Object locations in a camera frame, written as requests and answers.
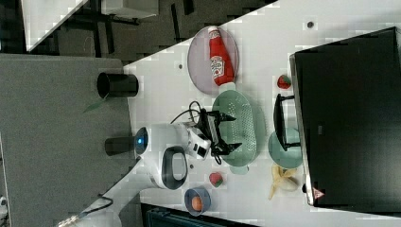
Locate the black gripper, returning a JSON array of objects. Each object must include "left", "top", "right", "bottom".
[{"left": 200, "top": 109, "right": 241, "bottom": 155}]

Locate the green plastic strainer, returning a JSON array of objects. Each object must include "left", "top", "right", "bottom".
[{"left": 212, "top": 82, "right": 257, "bottom": 175}]

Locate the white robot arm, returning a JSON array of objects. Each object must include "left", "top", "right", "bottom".
[{"left": 58, "top": 109, "right": 240, "bottom": 227}]

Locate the red green strawberry toy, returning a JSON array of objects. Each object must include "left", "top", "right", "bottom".
[{"left": 209, "top": 172, "right": 223, "bottom": 187}]

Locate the red ketchup bottle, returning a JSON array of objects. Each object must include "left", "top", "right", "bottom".
[{"left": 208, "top": 26, "right": 235, "bottom": 86}]

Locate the blue bowl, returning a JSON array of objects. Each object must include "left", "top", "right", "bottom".
[{"left": 183, "top": 187, "right": 211, "bottom": 217}]

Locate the green plastic cup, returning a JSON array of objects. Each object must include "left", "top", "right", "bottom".
[{"left": 268, "top": 131, "right": 303, "bottom": 169}]

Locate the peeled yellow banana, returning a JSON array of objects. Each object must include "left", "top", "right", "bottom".
[{"left": 269, "top": 165, "right": 298, "bottom": 200}]

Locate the orange ball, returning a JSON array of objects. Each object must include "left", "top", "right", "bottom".
[{"left": 191, "top": 196, "right": 202, "bottom": 212}]

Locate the round grey plate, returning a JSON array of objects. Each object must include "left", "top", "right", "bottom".
[{"left": 187, "top": 27, "right": 239, "bottom": 95}]

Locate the small red strawberry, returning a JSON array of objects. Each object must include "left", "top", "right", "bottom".
[{"left": 277, "top": 75, "right": 291, "bottom": 89}]

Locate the black cylinder cup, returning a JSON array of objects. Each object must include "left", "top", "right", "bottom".
[{"left": 96, "top": 73, "right": 139, "bottom": 98}]

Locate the black toaster oven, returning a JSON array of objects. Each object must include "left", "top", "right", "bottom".
[{"left": 273, "top": 26, "right": 401, "bottom": 217}]

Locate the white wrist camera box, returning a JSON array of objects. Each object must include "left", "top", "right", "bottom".
[{"left": 187, "top": 130, "right": 211, "bottom": 160}]

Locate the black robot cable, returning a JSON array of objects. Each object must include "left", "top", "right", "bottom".
[{"left": 169, "top": 100, "right": 202, "bottom": 125}]

